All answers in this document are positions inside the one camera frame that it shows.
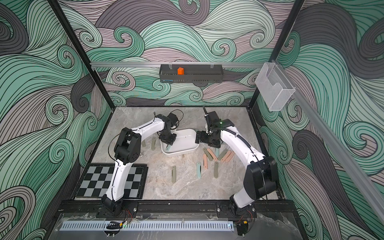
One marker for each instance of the pink fruit knife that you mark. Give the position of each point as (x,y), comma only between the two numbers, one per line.
(214,157)

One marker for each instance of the aluminium wall rail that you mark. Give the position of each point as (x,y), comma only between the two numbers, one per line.
(362,181)
(136,64)

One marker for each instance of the black right corner post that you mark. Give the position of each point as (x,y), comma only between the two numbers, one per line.
(285,25)

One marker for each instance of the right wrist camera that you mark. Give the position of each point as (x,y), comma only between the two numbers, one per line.
(213,121)

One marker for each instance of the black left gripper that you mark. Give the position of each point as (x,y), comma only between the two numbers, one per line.
(170,142)

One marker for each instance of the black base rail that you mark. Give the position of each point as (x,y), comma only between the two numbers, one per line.
(221,209)

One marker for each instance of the aluminium wall rail right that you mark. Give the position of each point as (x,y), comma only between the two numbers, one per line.
(362,181)

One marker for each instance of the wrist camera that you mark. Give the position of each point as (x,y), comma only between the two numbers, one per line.
(213,121)
(174,121)

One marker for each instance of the black wall shelf tray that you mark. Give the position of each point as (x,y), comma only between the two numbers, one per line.
(196,74)

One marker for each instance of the olive knife box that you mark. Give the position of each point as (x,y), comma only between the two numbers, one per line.
(174,174)

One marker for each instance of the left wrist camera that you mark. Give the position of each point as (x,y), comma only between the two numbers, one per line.
(174,121)

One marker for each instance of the black white checkerboard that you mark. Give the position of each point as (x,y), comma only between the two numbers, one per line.
(98,177)

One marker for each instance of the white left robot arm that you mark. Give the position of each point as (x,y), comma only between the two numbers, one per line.
(127,151)

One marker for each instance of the aluminium wall rail back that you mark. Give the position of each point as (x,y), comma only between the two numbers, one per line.
(136,64)

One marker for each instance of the olive fruit knife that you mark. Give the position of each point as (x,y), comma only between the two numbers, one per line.
(222,154)

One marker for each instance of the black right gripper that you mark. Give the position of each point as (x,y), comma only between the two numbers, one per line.
(206,139)

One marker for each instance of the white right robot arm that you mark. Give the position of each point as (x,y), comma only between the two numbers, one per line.
(261,176)

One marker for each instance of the white storage box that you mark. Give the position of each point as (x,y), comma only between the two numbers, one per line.
(184,143)

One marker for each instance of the black corner frame post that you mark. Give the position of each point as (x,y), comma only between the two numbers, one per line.
(78,47)

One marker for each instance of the clear acrylic wall holder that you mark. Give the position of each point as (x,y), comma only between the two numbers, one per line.
(274,86)

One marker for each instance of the white slotted cable duct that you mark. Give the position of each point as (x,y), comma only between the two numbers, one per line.
(220,226)

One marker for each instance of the orange block on shelf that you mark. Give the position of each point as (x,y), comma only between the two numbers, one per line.
(181,71)

